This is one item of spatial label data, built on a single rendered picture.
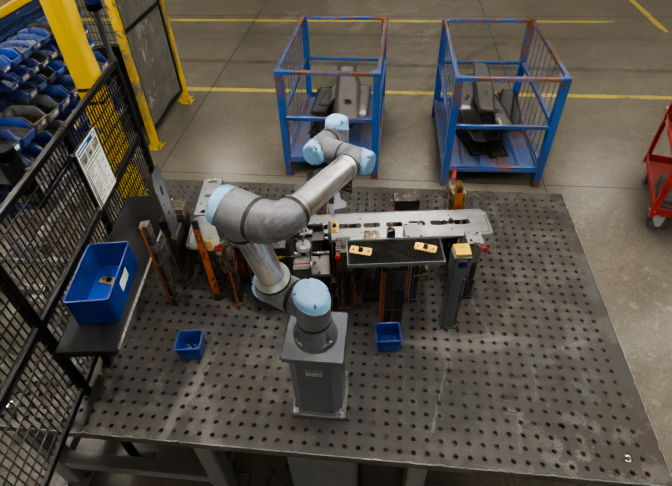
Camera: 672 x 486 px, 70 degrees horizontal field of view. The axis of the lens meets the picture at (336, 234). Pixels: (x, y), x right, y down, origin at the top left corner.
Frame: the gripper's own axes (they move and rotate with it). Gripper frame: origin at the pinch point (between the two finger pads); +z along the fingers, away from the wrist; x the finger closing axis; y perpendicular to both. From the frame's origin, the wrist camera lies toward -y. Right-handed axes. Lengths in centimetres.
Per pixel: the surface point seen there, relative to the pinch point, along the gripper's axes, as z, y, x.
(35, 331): 21, -97, -49
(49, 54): 17, -215, 174
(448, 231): 34, 48, 27
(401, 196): 31, 28, 47
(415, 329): 65, 36, -5
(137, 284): 33, -78, -15
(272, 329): 65, -28, -10
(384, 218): 34, 20, 34
